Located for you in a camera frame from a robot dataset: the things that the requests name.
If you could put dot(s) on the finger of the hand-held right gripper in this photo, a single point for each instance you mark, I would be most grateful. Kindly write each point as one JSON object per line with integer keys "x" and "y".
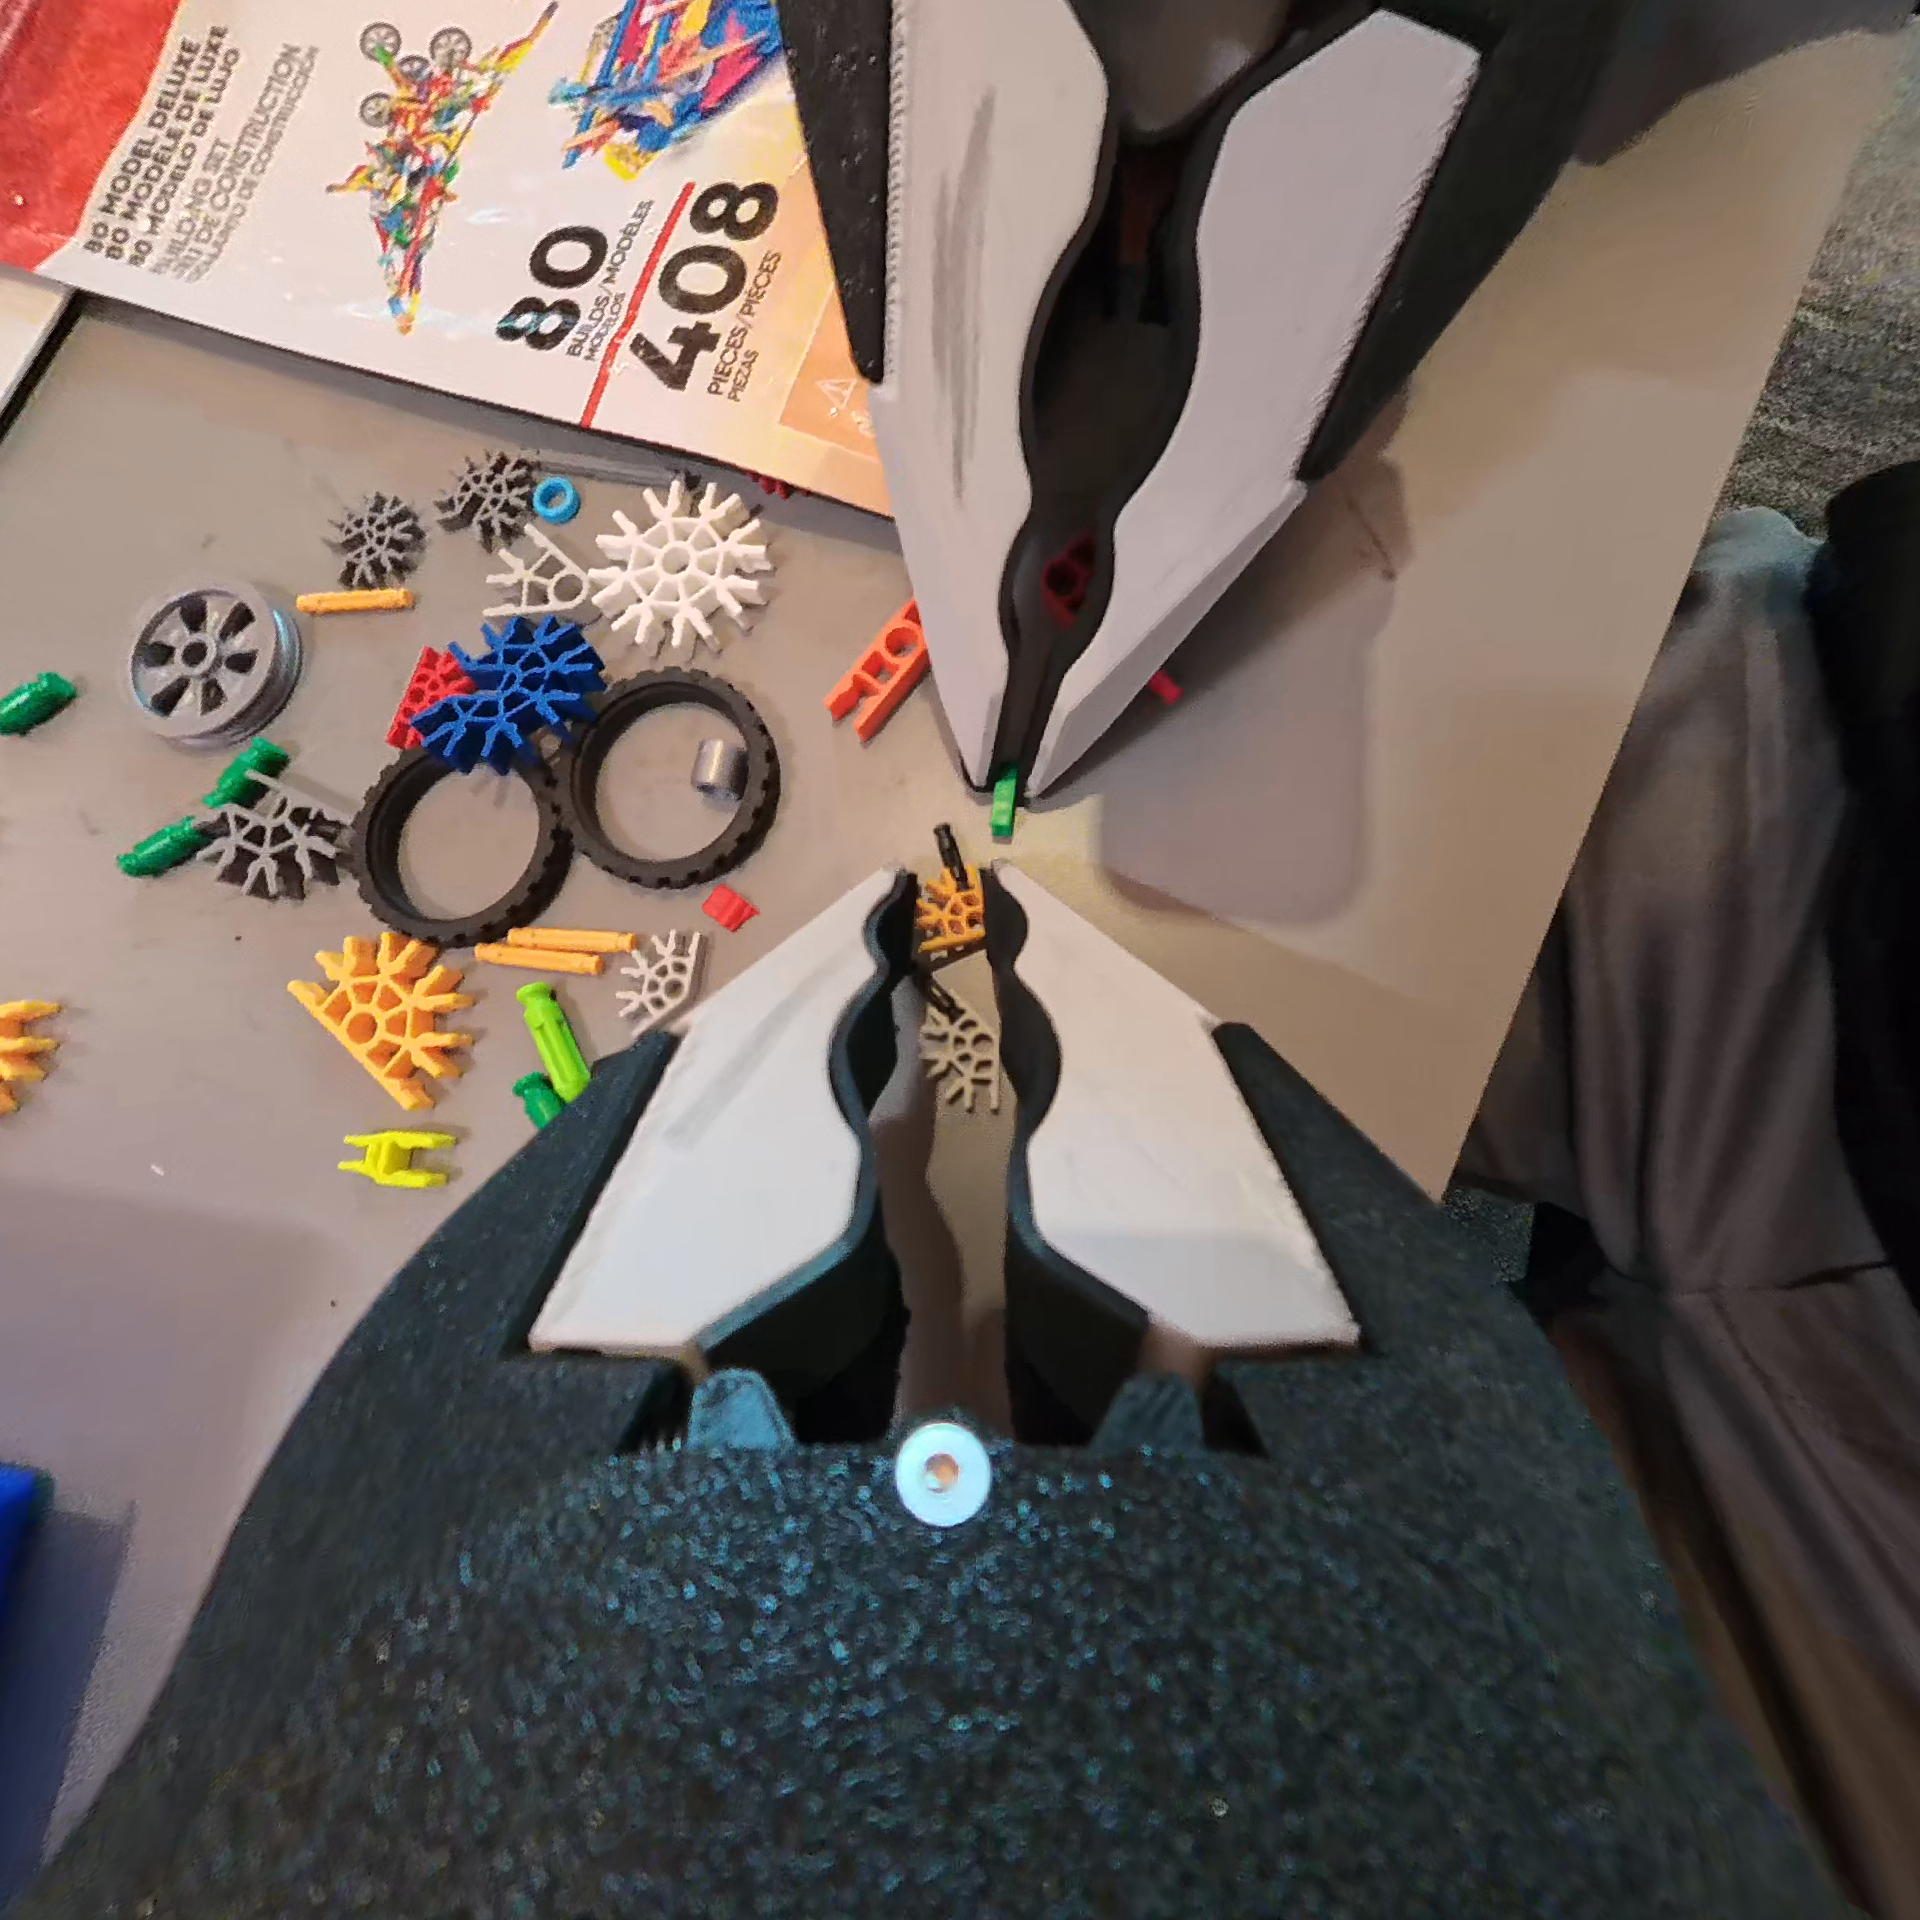
{"x": 961, "y": 225}
{"x": 1290, "y": 301}

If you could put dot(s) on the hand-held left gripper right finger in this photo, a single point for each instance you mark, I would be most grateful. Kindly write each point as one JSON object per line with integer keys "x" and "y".
{"x": 1184, "y": 1185}

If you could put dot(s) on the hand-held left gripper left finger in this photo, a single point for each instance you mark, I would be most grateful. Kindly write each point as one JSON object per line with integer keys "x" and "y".
{"x": 721, "y": 1185}

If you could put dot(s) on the light grey fan connector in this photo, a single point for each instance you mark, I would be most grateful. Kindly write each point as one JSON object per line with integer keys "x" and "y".
{"x": 962, "y": 1051}

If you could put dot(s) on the small yellow connector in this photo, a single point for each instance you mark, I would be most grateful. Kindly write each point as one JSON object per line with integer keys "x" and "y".
{"x": 948, "y": 910}

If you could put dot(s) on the green clip connector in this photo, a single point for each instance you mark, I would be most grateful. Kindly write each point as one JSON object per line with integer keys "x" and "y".
{"x": 1004, "y": 804}

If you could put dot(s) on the printed toy packaging bag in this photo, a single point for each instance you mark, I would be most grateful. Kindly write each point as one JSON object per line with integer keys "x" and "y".
{"x": 450, "y": 225}

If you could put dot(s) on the short dark green rod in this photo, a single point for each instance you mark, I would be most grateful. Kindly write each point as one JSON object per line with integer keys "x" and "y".
{"x": 246, "y": 768}
{"x": 163, "y": 849}
{"x": 536, "y": 1097}
{"x": 33, "y": 704}

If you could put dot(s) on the small light grey connector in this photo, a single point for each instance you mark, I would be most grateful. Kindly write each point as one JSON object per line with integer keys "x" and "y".
{"x": 660, "y": 979}

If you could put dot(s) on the lime green rod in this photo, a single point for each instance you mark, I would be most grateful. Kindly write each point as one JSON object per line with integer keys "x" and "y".
{"x": 547, "y": 1037}

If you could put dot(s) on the small red clip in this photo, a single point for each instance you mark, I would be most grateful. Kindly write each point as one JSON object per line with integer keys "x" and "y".
{"x": 730, "y": 909}

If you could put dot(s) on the yellow rod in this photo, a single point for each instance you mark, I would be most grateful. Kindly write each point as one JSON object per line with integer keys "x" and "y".
{"x": 570, "y": 940}
{"x": 352, "y": 599}
{"x": 538, "y": 958}

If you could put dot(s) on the lime clip connector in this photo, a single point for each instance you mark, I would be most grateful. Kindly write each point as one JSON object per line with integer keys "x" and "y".
{"x": 393, "y": 1157}

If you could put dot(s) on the red connector with rod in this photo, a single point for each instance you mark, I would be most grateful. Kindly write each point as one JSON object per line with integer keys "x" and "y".
{"x": 1069, "y": 580}

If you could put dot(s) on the yellow fan connector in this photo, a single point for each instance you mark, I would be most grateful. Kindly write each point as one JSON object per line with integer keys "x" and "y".
{"x": 382, "y": 1021}
{"x": 24, "y": 1051}

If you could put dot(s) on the silver spacer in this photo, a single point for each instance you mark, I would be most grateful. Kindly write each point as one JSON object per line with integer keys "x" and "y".
{"x": 721, "y": 765}

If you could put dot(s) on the thin grey rod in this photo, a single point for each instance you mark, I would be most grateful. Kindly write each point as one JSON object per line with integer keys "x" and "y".
{"x": 614, "y": 475}

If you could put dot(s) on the black rubber tyre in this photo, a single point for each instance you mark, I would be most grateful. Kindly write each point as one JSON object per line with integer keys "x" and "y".
{"x": 581, "y": 780}
{"x": 374, "y": 856}

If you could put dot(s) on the white snowflake connector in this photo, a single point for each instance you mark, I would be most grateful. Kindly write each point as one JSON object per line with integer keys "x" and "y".
{"x": 680, "y": 568}

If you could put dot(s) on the orange connector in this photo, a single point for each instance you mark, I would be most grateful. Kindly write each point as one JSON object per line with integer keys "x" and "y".
{"x": 878, "y": 668}

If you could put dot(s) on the blue snowflake connector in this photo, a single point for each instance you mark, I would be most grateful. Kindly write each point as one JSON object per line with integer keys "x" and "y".
{"x": 507, "y": 692}

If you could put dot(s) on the white fan connector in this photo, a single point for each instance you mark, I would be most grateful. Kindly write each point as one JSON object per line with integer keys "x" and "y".
{"x": 540, "y": 580}

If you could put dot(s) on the dark grey snowflake connector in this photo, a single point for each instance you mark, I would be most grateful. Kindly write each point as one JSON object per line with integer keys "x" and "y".
{"x": 485, "y": 499}
{"x": 378, "y": 541}

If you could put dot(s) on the person's grey trousers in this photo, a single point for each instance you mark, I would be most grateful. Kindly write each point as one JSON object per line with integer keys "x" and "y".
{"x": 1694, "y": 975}

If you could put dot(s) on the dark grey fan connector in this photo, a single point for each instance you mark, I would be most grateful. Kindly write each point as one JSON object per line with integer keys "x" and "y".
{"x": 277, "y": 839}

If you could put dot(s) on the red fan connector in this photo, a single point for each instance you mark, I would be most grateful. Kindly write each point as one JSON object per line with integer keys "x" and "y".
{"x": 425, "y": 693}

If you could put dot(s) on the person's black top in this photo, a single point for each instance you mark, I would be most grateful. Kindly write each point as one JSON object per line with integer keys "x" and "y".
{"x": 1874, "y": 827}

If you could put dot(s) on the grey wheel hub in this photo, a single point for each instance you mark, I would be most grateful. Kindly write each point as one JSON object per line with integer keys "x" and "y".
{"x": 165, "y": 639}

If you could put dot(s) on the blue plastic bin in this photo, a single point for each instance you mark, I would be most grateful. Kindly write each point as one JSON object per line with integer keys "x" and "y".
{"x": 18, "y": 1560}

